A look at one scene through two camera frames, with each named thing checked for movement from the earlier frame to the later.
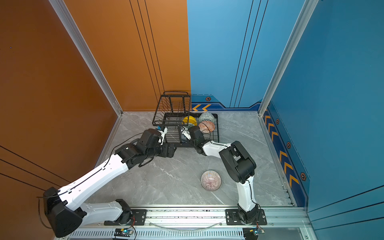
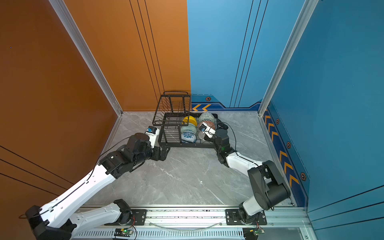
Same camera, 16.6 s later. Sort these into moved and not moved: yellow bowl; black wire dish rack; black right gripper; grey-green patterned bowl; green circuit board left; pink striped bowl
Moved: black right gripper; pink striped bowl
Not moved: black wire dish rack; green circuit board left; yellow bowl; grey-green patterned bowl
